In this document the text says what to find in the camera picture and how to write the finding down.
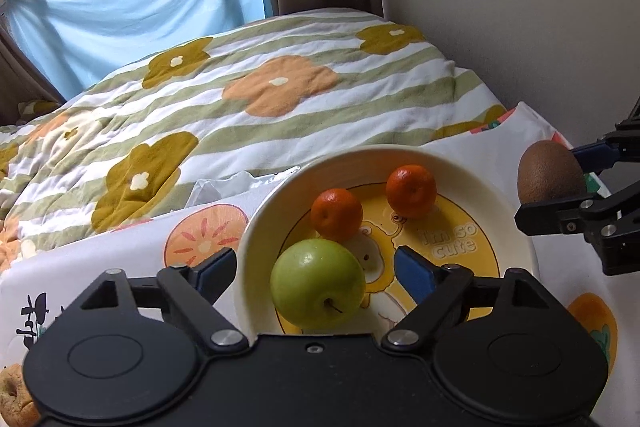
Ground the cream cartoon print bowl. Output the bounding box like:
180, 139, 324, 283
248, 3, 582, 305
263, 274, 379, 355
235, 144, 540, 338

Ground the clear plastic bag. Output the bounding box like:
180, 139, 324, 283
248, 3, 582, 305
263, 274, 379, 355
187, 165, 301, 210

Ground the green apple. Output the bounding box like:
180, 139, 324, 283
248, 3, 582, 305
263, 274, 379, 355
270, 238, 367, 329

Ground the floral pillow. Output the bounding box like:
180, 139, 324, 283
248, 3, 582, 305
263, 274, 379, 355
17, 99, 61, 125

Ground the brown kiwi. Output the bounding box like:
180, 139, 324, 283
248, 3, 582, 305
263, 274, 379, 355
517, 139, 587, 206

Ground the small tangerine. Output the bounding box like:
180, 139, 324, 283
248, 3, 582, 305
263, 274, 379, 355
311, 188, 364, 243
385, 164, 438, 219

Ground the light blue hanging cloth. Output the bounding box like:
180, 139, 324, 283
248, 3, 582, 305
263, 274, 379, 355
5, 0, 273, 102

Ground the white persimmon print cloth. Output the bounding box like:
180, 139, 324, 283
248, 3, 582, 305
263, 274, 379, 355
0, 102, 621, 427

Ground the floral striped blanket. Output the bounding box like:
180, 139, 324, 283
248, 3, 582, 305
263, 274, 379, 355
0, 7, 508, 275

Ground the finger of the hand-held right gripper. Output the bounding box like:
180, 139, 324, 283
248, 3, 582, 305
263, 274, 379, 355
570, 114, 640, 172
515, 179, 640, 276

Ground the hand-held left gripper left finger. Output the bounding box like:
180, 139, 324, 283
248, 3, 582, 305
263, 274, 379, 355
61, 248, 249, 354

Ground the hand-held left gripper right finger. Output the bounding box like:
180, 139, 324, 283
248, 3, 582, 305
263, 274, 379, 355
381, 245, 572, 350

